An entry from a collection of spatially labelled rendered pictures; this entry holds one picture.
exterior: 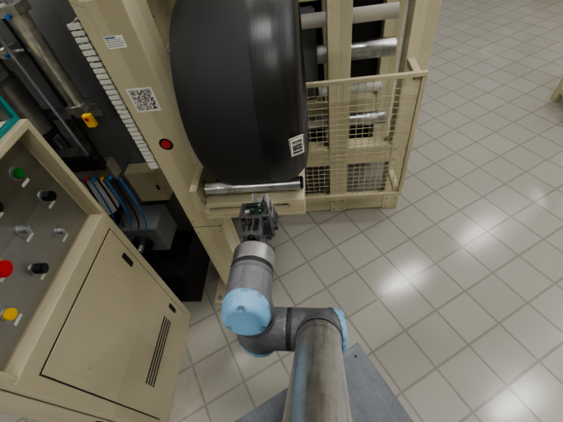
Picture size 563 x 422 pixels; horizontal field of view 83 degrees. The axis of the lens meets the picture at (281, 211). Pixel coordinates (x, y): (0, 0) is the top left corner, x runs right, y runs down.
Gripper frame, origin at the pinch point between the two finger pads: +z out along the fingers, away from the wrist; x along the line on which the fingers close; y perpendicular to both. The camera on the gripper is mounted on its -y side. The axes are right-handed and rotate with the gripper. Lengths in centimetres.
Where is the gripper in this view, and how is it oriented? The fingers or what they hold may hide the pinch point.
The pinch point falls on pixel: (264, 201)
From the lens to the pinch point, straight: 87.3
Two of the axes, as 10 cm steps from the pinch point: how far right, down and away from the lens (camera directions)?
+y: -1.2, -7.4, -6.6
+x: -9.9, 0.6, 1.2
